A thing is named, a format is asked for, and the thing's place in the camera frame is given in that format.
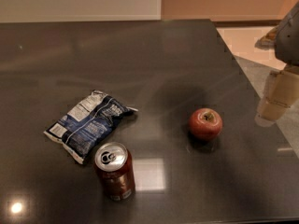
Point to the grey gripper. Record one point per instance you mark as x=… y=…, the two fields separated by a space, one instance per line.
x=289 y=41

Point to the red apple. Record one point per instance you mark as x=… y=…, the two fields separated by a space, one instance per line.
x=205 y=124

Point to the blue chip bag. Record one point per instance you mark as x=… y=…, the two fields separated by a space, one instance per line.
x=87 y=124

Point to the red soda can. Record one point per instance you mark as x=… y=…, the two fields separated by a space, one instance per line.
x=113 y=165

